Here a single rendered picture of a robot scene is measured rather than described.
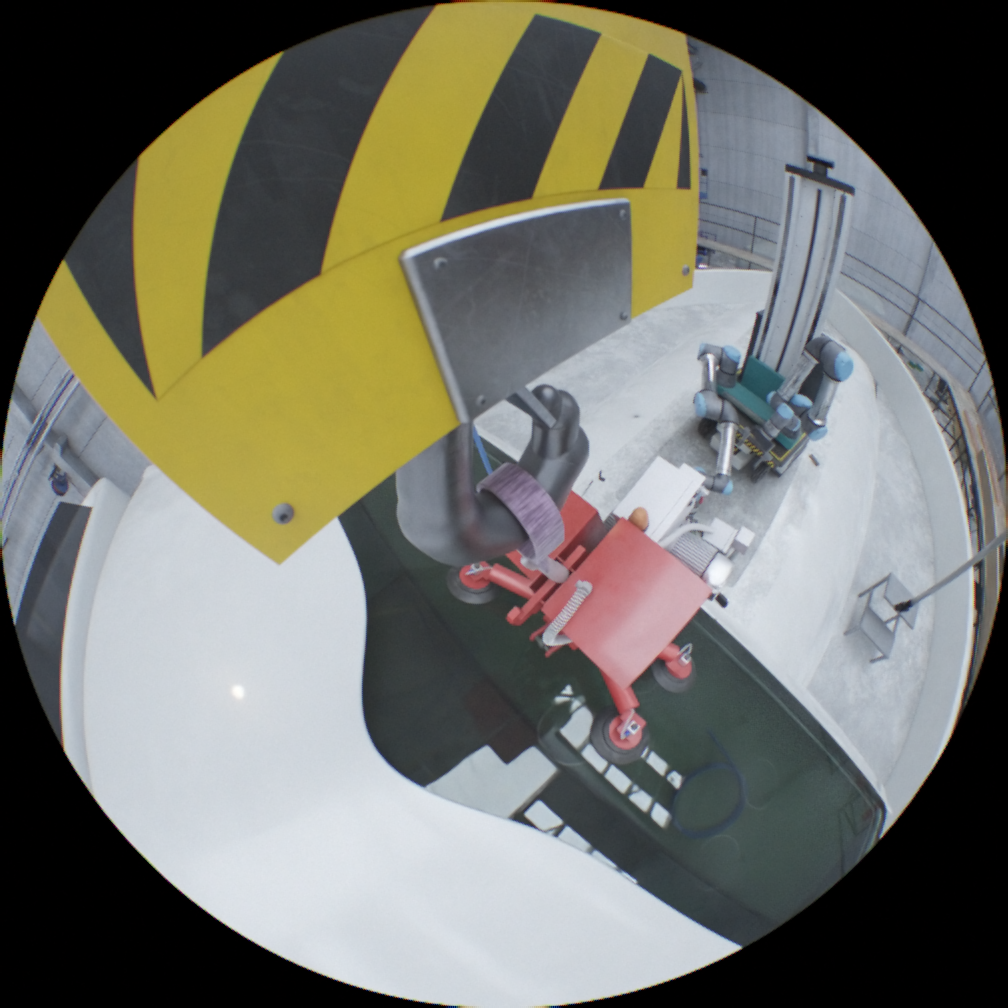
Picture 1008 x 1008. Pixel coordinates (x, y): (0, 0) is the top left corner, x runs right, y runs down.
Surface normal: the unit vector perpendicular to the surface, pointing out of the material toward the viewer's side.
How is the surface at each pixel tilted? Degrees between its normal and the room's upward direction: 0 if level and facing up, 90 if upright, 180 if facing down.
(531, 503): 31
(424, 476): 76
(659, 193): 90
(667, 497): 17
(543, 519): 54
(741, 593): 0
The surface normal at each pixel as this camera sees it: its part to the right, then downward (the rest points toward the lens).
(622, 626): -0.42, -0.32
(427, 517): -0.03, 0.71
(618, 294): 0.63, 0.57
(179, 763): 0.07, -0.75
